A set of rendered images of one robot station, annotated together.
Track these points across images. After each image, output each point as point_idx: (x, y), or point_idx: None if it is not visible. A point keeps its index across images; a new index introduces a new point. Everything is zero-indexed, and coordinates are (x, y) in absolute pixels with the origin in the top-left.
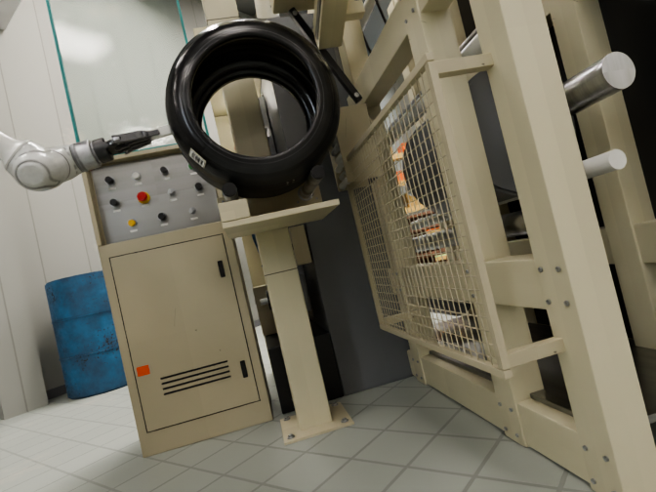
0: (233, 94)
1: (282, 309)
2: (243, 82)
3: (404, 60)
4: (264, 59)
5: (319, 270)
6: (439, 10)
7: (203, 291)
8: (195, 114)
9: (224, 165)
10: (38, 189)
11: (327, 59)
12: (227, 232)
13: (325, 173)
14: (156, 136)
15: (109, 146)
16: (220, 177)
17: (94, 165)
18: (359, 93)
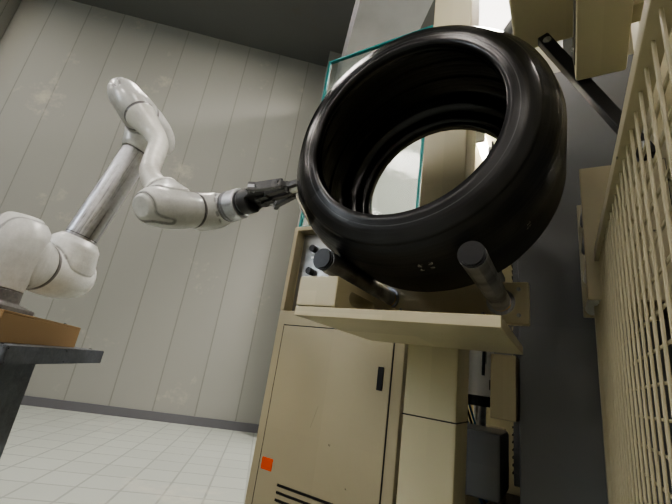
0: (435, 155)
1: (411, 484)
2: (451, 141)
3: None
4: (472, 100)
5: (527, 443)
6: None
7: (352, 398)
8: (368, 173)
9: (325, 222)
10: (148, 223)
11: (591, 93)
12: (330, 326)
13: (576, 284)
14: (295, 187)
15: (247, 195)
16: (324, 240)
17: (233, 214)
18: (664, 152)
